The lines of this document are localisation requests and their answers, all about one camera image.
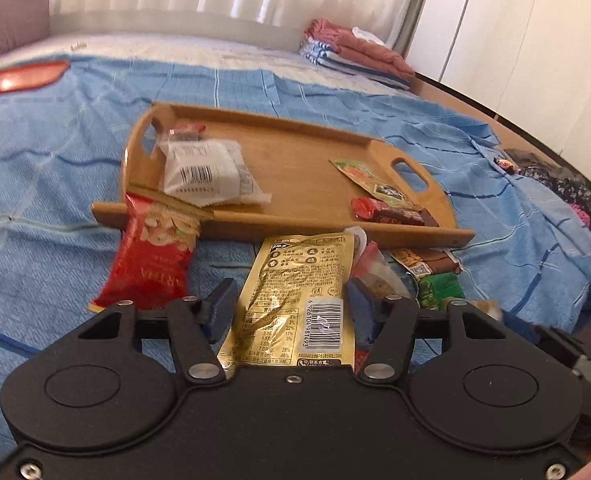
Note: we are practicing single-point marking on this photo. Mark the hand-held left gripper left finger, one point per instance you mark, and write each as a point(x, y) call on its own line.
point(223, 310)

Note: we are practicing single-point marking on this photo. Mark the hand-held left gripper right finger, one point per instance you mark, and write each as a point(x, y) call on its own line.
point(363, 310)

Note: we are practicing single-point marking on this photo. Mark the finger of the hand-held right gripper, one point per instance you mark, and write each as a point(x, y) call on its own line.
point(525, 327)

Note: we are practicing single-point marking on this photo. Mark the clear bag red snacks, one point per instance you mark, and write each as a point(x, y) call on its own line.
point(378, 272)

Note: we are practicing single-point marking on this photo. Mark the beige snack packet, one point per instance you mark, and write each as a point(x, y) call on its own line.
point(485, 310)

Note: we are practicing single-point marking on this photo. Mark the gold snack packet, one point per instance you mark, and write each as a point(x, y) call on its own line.
point(290, 285)

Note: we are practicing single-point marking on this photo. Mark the brown snack bar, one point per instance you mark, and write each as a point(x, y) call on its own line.
point(425, 260)

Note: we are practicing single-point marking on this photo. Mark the red and white snack bag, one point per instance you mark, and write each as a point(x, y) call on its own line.
point(150, 255)

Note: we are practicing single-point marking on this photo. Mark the brown red chocolate bar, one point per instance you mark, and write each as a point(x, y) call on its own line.
point(395, 214)

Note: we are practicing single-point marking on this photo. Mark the green orange snack packet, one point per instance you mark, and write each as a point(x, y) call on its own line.
point(370, 180)

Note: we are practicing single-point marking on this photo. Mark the cream nut-print snack packet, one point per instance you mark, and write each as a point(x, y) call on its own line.
point(205, 170)

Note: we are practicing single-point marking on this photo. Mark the wooden tray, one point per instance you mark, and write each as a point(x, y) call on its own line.
point(300, 160)

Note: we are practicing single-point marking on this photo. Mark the clear red snack packet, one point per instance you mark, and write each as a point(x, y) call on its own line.
point(185, 134)

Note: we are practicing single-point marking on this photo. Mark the dark floral clothing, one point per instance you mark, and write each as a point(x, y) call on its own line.
point(575, 195)

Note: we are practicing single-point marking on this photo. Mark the small pink toy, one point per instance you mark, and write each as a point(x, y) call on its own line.
point(504, 165)

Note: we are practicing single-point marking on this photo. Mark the blue checked bedsheet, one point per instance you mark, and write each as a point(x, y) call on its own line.
point(50, 185)

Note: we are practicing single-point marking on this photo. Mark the blue striped folded towel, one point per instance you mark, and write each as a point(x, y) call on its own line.
point(335, 62)

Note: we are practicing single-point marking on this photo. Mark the folded blankets stack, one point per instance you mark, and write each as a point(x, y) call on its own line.
point(365, 50)

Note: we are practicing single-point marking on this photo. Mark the white cloth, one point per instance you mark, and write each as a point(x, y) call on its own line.
point(368, 35)

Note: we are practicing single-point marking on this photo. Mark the white wardrobe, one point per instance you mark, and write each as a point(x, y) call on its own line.
point(515, 35)

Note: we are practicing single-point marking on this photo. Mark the grey-green curtain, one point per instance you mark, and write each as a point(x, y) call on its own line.
point(418, 5)

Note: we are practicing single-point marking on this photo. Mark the red plastic tray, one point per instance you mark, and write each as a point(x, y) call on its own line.
point(15, 77)

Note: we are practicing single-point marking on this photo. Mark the wooden bed frame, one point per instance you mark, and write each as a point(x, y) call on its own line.
point(455, 102)

